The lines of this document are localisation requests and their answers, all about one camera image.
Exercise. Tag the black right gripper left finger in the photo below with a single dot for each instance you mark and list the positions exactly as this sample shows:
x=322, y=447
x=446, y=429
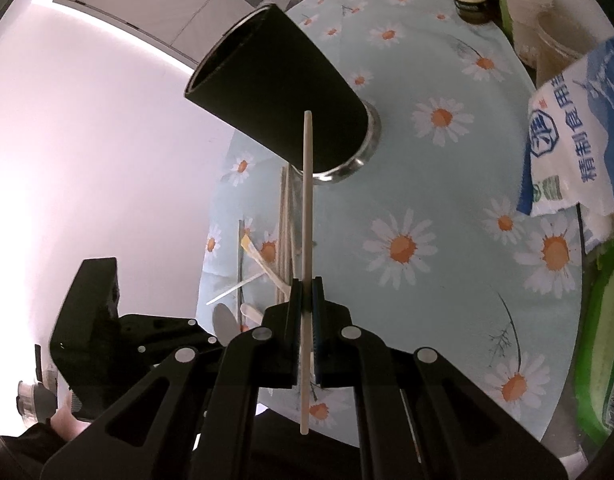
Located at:
x=265, y=357

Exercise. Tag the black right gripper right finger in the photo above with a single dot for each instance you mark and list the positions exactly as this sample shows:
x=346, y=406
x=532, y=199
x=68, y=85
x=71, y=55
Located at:
x=347, y=356

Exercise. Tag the beige chopstick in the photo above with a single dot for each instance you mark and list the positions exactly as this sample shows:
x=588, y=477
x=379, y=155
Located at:
x=306, y=268
x=284, y=254

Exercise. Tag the person's left hand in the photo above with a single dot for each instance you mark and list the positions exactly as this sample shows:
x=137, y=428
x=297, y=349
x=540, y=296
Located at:
x=66, y=425

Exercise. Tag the beige chopstick on table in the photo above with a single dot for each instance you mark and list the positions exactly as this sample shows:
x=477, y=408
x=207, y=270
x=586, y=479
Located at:
x=284, y=254

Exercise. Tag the yellow tipped white utensil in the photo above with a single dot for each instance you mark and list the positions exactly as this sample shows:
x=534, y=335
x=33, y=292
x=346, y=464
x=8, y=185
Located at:
x=254, y=253

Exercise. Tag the daisy print tablecloth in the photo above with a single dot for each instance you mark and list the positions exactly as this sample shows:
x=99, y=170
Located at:
x=424, y=244

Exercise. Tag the green plastic package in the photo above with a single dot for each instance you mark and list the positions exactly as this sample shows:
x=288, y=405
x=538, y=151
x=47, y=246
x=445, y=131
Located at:
x=594, y=366

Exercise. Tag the black utensil holder cup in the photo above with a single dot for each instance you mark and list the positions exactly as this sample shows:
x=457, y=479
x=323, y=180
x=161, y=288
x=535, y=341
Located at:
x=265, y=75

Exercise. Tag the white blue salt bag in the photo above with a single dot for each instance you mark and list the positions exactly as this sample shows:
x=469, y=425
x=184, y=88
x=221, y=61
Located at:
x=569, y=154

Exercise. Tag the beige paper cup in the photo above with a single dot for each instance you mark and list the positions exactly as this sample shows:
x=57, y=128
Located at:
x=523, y=14

